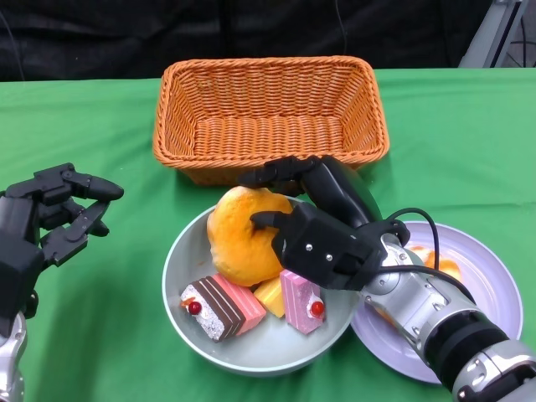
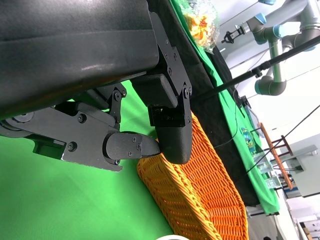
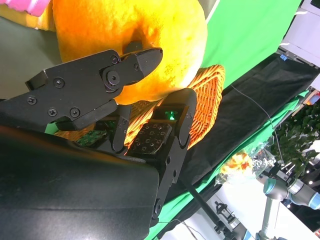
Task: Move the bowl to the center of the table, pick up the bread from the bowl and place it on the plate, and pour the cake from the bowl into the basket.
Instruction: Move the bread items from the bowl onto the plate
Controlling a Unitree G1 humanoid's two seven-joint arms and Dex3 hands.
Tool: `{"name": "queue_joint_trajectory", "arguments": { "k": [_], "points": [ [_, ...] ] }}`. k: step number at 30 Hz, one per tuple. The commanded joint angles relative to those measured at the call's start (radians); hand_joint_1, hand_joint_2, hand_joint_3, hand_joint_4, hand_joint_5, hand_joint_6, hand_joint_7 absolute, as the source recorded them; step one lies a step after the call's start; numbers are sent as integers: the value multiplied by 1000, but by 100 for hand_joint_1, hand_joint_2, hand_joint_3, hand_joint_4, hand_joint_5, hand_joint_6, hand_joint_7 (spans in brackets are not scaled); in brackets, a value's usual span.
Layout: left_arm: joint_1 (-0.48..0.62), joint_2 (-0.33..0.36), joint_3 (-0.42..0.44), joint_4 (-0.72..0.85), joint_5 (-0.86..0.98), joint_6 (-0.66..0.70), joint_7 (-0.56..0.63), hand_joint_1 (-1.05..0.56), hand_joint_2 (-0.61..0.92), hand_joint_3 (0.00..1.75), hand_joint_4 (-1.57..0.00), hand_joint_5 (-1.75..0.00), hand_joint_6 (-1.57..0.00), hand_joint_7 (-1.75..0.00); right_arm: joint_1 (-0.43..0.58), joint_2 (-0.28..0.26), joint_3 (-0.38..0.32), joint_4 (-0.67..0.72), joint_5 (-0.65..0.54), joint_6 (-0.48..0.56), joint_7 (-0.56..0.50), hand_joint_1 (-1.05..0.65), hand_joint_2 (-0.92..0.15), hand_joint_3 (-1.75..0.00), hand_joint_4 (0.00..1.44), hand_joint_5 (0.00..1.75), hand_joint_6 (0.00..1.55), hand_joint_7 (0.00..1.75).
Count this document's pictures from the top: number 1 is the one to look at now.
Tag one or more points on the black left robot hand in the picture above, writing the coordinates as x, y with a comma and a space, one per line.
17, 259

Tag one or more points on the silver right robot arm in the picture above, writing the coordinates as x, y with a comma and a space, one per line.
419, 305

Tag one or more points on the chocolate pink layered cake slice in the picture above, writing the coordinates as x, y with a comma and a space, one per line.
226, 310

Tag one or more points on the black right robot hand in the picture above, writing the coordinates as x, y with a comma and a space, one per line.
326, 247

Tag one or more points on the orange wicker basket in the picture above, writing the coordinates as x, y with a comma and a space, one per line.
272, 125

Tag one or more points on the black cloth backdrop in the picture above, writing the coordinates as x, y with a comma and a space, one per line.
125, 37

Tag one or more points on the lavender plate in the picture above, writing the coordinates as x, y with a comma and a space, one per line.
490, 276

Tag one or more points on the grey aluminium frame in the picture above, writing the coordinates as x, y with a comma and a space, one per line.
490, 37

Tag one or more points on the pink cake slice with cherry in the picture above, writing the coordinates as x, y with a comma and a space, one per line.
299, 305

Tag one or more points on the pale grey-green bowl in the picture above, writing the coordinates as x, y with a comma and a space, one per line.
259, 347

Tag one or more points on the round orange bun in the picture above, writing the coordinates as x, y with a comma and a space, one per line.
234, 243

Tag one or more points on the yellow cake slice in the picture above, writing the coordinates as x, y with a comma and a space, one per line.
270, 297

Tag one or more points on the orange white twisted bread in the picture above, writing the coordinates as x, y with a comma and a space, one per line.
450, 268

